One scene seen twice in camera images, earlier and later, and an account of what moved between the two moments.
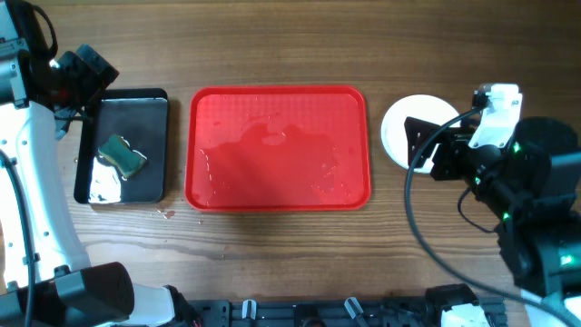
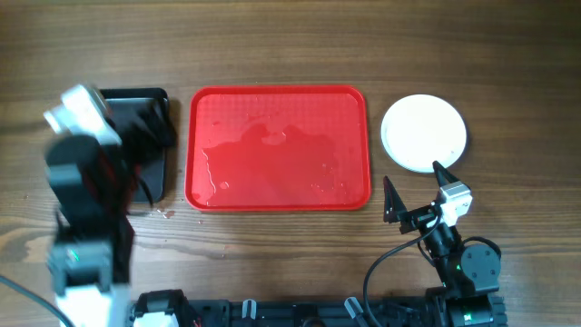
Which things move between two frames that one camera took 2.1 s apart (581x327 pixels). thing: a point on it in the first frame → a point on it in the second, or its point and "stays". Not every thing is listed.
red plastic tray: (278, 149) stays
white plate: (426, 108) stays
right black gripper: (449, 140) → (396, 209)
